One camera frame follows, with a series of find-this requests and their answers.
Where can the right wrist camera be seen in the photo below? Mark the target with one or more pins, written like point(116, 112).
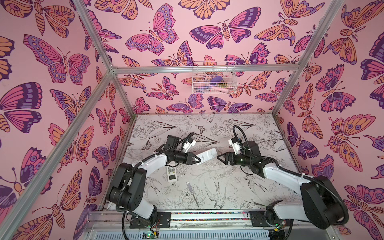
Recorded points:
point(236, 146)

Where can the clear handle screwdriver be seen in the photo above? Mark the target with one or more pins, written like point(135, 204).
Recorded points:
point(191, 190)

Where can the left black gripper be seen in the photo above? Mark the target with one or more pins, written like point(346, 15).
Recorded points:
point(188, 159)

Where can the white AC remote control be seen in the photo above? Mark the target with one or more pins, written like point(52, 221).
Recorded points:
point(207, 156)

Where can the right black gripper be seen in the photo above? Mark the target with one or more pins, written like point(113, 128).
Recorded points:
point(231, 160)

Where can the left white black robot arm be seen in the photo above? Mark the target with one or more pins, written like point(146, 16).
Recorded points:
point(127, 188)

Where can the small white remote control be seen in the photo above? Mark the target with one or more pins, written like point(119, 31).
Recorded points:
point(172, 174)

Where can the small green circuit board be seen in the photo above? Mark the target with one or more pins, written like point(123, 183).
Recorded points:
point(150, 235)

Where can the aluminium front rail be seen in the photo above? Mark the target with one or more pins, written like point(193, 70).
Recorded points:
point(200, 225)

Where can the purple item in basket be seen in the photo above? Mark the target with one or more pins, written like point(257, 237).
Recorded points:
point(216, 80)

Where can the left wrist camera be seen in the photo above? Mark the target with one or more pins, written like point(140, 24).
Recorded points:
point(188, 144)

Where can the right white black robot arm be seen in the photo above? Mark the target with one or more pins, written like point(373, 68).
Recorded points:
point(320, 204)

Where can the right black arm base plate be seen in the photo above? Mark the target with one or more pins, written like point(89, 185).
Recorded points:
point(261, 218)

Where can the white wire basket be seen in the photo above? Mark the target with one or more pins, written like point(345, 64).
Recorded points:
point(201, 76)

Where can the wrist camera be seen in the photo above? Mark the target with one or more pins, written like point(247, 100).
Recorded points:
point(236, 146)
point(188, 144)

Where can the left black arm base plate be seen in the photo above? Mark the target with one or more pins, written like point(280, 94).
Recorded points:
point(160, 220)

